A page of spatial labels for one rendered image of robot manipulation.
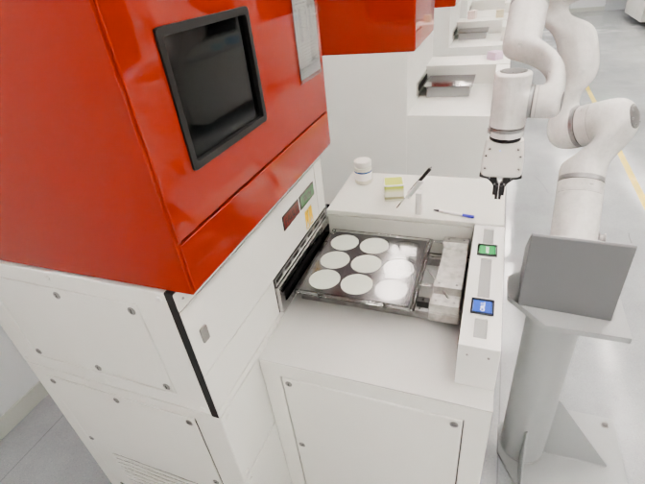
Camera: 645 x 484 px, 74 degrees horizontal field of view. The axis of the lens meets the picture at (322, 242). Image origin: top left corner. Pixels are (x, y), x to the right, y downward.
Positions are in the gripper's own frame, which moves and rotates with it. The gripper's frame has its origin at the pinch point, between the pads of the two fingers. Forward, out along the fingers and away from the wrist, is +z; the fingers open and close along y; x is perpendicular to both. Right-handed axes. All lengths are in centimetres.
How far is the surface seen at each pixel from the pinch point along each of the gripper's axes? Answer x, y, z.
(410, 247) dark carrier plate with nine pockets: 6.2, -25.2, 26.4
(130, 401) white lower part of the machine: -66, -90, 39
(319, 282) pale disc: -19, -49, 26
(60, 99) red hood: -66, -67, -44
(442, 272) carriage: -2.9, -13.2, 28.3
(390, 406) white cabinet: -46, -21, 41
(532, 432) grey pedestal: -6, 22, 95
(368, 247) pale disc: 3.2, -39.2, 26.2
